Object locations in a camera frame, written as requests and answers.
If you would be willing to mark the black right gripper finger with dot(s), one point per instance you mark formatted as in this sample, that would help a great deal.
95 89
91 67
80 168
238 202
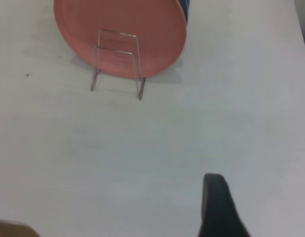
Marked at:
216 209

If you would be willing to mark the pink plate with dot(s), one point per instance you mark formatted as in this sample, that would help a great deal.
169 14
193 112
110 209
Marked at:
123 32

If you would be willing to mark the blue plate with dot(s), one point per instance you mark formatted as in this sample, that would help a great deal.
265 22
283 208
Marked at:
185 10

